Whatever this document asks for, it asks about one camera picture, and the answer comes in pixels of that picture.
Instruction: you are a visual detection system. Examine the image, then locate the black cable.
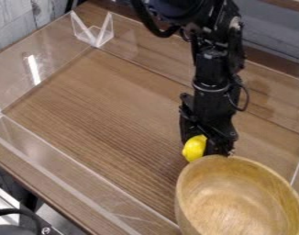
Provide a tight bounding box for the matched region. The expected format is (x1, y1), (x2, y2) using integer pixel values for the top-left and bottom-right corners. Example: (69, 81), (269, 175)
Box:
(0, 208), (41, 235)

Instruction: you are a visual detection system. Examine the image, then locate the clear acrylic corner bracket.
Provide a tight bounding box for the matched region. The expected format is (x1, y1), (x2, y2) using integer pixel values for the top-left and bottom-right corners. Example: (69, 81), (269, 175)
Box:
(69, 11), (113, 48)

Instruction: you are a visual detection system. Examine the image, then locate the yellow lemon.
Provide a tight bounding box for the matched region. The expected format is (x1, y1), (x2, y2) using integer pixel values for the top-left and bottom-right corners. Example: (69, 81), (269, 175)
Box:
(181, 135), (206, 162)

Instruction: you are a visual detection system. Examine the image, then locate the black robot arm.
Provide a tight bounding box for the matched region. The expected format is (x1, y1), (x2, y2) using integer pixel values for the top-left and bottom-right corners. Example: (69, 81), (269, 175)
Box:
(130, 0), (248, 156)

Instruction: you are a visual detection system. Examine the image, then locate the clear acrylic tray wall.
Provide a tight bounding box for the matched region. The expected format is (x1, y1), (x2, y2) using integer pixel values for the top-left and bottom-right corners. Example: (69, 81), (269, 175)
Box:
(0, 5), (299, 235)

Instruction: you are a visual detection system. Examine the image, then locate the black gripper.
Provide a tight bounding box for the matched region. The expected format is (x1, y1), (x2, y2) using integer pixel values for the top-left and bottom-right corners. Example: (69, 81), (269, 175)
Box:
(178, 92), (237, 156)

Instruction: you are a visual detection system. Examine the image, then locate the brown wooden bowl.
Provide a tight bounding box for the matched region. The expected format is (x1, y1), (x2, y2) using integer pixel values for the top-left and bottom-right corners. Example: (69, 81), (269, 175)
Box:
(174, 155), (299, 235)

